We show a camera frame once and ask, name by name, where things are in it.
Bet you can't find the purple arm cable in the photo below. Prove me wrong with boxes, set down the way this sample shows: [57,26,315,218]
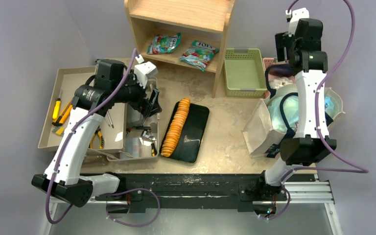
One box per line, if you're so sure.
[280,0,369,182]
[45,48,140,225]

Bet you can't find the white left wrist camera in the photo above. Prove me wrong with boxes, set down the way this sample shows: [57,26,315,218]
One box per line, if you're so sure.
[134,61,158,89]

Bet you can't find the light blue plastic grocery bag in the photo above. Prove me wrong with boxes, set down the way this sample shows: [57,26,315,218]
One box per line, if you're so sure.
[267,85,343,133]

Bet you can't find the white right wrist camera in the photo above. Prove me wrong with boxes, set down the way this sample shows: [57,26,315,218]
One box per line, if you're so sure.
[285,7,309,37]

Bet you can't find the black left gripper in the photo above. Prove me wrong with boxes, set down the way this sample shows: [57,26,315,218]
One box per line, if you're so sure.
[112,70,162,117]

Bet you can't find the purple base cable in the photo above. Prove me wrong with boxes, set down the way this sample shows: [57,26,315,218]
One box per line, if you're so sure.
[105,188,161,228]

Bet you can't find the small yellow screwdriver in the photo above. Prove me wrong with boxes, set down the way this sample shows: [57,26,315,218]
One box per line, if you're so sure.
[52,90,63,121]

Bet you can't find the yellow handled pliers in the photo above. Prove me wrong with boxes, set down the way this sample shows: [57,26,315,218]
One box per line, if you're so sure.
[89,127,105,149]

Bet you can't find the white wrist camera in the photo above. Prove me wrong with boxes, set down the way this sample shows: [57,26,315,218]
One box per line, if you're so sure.
[285,7,309,37]
[134,61,158,89]

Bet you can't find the orange spiral bread loaf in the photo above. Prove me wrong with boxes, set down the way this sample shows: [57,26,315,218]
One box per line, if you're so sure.
[161,98,190,157]

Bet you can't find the black rectangular tray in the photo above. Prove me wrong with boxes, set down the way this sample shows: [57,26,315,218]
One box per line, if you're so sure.
[159,101,210,164]

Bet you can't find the left candy bag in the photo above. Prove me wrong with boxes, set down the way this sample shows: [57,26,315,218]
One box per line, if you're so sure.
[146,33,181,54]

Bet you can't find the yellow utility knife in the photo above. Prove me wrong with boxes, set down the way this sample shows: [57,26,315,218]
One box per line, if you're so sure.
[52,100,72,136]

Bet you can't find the green plastic basket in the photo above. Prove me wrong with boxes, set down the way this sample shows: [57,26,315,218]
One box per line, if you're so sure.
[224,48,267,98]

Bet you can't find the beige canvas tote bag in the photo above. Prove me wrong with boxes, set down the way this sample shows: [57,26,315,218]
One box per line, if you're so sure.
[242,84,345,158]

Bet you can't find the wooden shelf unit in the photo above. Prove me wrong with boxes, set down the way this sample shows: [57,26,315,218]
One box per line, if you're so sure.
[124,0,235,97]

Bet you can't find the pink plastic basket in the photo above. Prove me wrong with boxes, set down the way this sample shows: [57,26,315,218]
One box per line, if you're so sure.
[263,58,276,99]

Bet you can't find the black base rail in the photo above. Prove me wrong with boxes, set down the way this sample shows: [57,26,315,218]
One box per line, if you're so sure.
[61,172,318,215]

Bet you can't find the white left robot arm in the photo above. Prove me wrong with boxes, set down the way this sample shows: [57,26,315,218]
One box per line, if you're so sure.
[31,59,161,207]

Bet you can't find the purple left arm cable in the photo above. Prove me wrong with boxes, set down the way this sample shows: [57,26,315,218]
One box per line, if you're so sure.
[45,48,140,225]

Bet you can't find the beige toolbox tray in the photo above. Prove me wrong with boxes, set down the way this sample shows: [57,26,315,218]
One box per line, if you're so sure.
[38,66,128,154]

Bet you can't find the right candy bag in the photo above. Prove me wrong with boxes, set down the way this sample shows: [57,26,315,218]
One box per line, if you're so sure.
[179,40,220,71]

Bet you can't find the stubby black yellow screwdriver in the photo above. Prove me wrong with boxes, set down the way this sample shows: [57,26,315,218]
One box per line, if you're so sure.
[151,143,158,157]

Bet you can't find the grey open toolbox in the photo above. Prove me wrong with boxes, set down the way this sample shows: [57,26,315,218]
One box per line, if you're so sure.
[101,103,160,163]

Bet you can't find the white garlic bulb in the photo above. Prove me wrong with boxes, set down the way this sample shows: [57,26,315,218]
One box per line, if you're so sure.
[269,77,295,90]

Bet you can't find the candy bag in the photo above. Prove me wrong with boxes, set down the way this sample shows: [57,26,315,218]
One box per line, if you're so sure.
[146,33,181,54]
[179,40,220,71]

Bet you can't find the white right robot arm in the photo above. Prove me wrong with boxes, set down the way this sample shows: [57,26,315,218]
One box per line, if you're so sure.
[255,17,337,199]

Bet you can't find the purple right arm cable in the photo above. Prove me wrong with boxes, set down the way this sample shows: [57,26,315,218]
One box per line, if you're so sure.
[280,0,369,182]

